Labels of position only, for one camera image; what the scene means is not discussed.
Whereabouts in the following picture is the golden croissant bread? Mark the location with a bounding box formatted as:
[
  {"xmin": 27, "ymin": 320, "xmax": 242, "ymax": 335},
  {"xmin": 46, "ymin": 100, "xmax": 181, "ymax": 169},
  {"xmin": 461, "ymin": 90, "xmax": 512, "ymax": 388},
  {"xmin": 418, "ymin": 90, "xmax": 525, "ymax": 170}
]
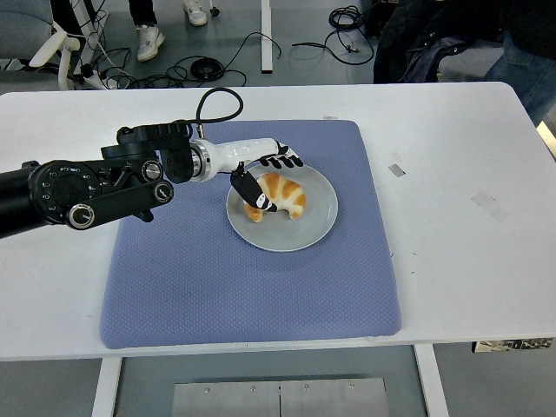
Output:
[{"xmin": 243, "ymin": 172, "xmax": 308, "ymax": 224}]

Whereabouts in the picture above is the grey round plate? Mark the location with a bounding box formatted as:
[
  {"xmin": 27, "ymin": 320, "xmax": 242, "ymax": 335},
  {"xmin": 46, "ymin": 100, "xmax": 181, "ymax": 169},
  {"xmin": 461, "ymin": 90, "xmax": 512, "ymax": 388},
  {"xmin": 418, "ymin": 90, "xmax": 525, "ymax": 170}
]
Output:
[{"xmin": 225, "ymin": 160, "xmax": 340, "ymax": 254}]

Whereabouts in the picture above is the long black floor cable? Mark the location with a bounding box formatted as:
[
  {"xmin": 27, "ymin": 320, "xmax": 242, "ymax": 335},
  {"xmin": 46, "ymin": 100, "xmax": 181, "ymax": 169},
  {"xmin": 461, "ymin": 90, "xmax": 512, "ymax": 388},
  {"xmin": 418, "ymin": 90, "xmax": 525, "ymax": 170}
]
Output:
[{"xmin": 290, "ymin": 3, "xmax": 375, "ymax": 65}]

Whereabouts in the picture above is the black and white patterned board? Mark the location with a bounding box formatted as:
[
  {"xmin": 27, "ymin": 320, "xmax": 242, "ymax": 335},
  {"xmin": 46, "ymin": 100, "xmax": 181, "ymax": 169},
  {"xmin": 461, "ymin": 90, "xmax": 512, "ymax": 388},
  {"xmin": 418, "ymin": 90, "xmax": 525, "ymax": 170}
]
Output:
[{"xmin": 472, "ymin": 337, "xmax": 553, "ymax": 354}]

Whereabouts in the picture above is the coiled black floor cable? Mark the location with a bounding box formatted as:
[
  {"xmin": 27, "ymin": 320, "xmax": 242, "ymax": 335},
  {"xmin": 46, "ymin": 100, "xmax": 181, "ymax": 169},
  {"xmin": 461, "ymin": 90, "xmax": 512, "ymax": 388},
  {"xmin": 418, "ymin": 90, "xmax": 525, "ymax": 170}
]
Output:
[{"xmin": 164, "ymin": 30, "xmax": 283, "ymax": 88}]

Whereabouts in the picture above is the white table leg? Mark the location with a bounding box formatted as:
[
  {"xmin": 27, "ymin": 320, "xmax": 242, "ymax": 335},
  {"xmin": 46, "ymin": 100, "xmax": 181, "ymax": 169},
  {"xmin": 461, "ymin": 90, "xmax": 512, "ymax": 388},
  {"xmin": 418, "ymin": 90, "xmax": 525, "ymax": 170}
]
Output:
[
  {"xmin": 89, "ymin": 356, "xmax": 123, "ymax": 417},
  {"xmin": 412, "ymin": 343, "xmax": 451, "ymax": 417}
]

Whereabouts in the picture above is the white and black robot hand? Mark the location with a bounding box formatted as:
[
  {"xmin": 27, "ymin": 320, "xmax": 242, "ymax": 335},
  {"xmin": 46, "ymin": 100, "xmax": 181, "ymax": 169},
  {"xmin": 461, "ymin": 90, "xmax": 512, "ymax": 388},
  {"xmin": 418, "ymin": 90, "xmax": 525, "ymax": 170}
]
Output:
[{"xmin": 206, "ymin": 137, "xmax": 305, "ymax": 215}]

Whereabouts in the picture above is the grey upholstered seat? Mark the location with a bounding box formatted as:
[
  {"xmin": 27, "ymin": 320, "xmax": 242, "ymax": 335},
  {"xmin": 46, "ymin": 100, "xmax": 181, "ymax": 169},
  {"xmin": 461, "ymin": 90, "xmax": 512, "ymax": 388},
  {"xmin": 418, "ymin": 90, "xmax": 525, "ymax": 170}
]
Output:
[{"xmin": 0, "ymin": 0, "xmax": 56, "ymax": 60}]

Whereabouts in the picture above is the large clear tape strip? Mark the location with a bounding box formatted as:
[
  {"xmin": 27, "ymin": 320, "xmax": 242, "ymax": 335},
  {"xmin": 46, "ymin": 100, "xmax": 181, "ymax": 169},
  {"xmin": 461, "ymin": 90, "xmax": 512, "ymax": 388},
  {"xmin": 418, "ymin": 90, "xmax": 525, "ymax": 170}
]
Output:
[{"xmin": 470, "ymin": 191, "xmax": 508, "ymax": 222}]

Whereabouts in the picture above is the grey metal plate with screws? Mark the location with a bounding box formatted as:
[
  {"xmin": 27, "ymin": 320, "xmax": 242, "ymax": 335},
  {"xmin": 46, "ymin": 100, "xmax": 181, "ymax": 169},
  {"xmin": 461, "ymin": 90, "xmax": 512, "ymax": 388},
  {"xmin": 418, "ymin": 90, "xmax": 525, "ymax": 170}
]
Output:
[{"xmin": 171, "ymin": 377, "xmax": 389, "ymax": 417}]

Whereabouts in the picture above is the person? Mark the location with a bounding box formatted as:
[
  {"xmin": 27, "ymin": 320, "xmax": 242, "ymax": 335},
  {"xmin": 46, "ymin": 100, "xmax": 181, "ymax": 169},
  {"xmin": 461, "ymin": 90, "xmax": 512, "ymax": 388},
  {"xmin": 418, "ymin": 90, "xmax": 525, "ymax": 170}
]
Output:
[
  {"xmin": 128, "ymin": 0, "xmax": 209, "ymax": 63},
  {"xmin": 483, "ymin": 0, "xmax": 556, "ymax": 127}
]

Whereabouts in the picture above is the light grey chair seat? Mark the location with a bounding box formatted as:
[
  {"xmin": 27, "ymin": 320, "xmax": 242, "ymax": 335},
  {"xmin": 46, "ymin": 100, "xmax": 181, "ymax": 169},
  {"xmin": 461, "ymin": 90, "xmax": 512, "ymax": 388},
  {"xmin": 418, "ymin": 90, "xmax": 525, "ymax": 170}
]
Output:
[{"xmin": 436, "ymin": 44, "xmax": 500, "ymax": 83}]

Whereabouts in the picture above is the blue quilted mat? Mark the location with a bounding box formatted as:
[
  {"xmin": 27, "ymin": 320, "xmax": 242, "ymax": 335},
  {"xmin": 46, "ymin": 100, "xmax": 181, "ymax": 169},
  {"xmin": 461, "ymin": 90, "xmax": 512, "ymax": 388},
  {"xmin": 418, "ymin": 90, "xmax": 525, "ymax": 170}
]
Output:
[{"xmin": 98, "ymin": 119, "xmax": 402, "ymax": 351}]

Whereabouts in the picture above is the white chair frame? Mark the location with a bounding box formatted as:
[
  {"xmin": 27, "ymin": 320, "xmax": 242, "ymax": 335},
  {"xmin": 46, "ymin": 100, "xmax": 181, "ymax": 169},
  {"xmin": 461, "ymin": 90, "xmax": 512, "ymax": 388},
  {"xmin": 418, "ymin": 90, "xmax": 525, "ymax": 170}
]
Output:
[{"xmin": 29, "ymin": 19, "xmax": 109, "ymax": 91}]

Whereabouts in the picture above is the white upright post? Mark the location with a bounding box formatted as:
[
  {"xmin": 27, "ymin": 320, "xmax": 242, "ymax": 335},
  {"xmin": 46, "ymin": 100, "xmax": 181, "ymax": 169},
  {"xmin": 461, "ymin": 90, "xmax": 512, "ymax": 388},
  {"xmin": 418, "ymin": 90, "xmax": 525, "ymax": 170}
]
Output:
[{"xmin": 259, "ymin": 0, "xmax": 275, "ymax": 74}]

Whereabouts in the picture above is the dark jacket on chair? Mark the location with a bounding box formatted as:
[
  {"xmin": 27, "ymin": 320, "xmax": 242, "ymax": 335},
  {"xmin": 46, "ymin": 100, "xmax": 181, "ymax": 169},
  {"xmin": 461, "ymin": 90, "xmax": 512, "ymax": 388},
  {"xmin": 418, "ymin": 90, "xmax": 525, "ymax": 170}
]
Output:
[{"xmin": 372, "ymin": 0, "xmax": 513, "ymax": 84}]

